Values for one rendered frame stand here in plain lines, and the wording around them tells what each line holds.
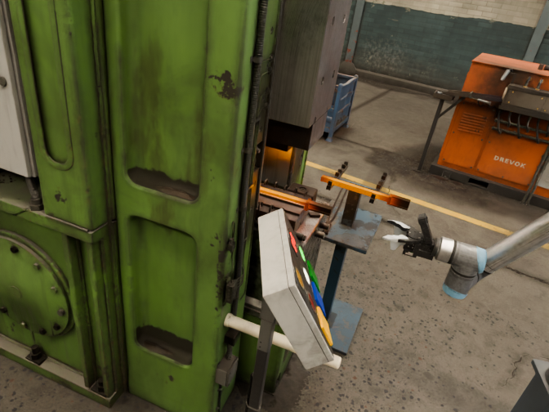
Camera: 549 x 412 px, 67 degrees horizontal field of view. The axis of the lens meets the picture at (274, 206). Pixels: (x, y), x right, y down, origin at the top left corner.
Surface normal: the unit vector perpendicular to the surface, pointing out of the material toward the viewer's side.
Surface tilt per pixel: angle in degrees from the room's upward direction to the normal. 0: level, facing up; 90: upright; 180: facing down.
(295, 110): 90
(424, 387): 0
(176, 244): 90
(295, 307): 90
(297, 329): 90
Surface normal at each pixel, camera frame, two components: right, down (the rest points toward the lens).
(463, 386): 0.12, -0.86
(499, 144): -0.50, 0.37
